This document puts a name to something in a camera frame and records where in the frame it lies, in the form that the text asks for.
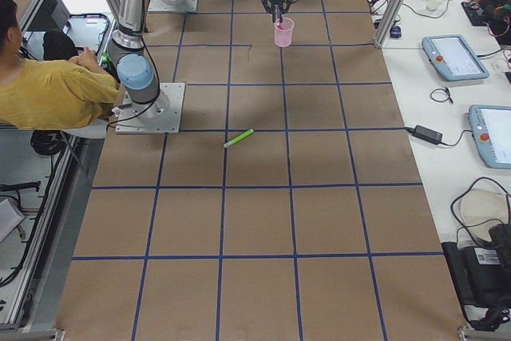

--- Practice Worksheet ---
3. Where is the pink plastic cup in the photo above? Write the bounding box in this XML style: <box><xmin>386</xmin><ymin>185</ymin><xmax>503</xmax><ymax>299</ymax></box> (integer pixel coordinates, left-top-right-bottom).
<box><xmin>274</xmin><ymin>18</ymin><xmax>295</xmax><ymax>48</ymax></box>

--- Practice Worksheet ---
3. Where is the green highlighter pen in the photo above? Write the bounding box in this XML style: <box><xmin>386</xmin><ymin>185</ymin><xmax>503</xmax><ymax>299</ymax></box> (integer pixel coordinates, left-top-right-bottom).
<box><xmin>223</xmin><ymin>129</ymin><xmax>254</xmax><ymax>149</ymax></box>

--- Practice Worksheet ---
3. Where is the upper blue teach pendant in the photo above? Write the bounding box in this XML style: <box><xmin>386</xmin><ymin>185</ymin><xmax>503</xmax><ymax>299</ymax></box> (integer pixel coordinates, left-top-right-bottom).
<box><xmin>422</xmin><ymin>34</ymin><xmax>489</xmax><ymax>81</ymax></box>

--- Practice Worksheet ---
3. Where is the blue teach pendant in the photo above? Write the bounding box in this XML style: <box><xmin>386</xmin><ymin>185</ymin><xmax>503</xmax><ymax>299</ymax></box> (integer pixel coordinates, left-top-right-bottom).
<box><xmin>422</xmin><ymin>34</ymin><xmax>489</xmax><ymax>81</ymax></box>
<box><xmin>468</xmin><ymin>105</ymin><xmax>510</xmax><ymax>169</ymax></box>

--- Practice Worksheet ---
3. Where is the black power adapter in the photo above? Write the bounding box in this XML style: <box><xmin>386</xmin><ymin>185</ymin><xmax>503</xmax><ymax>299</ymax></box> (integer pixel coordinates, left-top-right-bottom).
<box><xmin>413</xmin><ymin>125</ymin><xmax>442</xmax><ymax>145</ymax></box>

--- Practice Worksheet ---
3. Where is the person in yellow shirt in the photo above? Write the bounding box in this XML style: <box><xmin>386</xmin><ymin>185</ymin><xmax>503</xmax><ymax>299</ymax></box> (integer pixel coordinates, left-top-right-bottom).
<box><xmin>1</xmin><ymin>0</ymin><xmax>118</xmax><ymax>130</ymax></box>

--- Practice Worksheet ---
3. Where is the lower blue teach pendant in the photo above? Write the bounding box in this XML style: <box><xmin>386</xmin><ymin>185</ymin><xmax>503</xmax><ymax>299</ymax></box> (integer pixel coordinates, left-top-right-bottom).
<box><xmin>468</xmin><ymin>105</ymin><xmax>510</xmax><ymax>169</ymax></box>

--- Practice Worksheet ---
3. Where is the round white disc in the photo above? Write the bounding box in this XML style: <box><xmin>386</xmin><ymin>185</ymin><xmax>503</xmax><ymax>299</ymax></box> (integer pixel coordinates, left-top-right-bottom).
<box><xmin>460</xmin><ymin>189</ymin><xmax>509</xmax><ymax>242</ymax></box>

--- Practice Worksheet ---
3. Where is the black device box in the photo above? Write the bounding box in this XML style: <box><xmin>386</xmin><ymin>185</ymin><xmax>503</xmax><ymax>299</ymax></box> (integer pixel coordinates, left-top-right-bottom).
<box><xmin>442</xmin><ymin>242</ymin><xmax>510</xmax><ymax>331</ymax></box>

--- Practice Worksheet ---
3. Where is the small black cable loop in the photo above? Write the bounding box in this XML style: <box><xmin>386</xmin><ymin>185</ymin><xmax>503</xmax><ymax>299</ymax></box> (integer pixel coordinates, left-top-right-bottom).
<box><xmin>430</xmin><ymin>87</ymin><xmax>454</xmax><ymax>105</ymax></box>

